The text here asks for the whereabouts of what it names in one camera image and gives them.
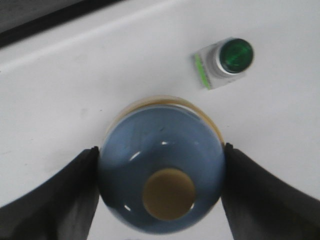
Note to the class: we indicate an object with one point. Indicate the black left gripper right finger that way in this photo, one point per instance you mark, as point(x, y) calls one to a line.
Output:
point(260, 206)

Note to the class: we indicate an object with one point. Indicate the green push button switch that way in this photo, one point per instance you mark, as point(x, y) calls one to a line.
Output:
point(223, 62)

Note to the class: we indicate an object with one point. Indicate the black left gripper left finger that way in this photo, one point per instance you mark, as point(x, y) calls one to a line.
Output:
point(62, 208)

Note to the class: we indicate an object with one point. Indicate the blue dome service bell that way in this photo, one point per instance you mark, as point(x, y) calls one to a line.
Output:
point(162, 165)

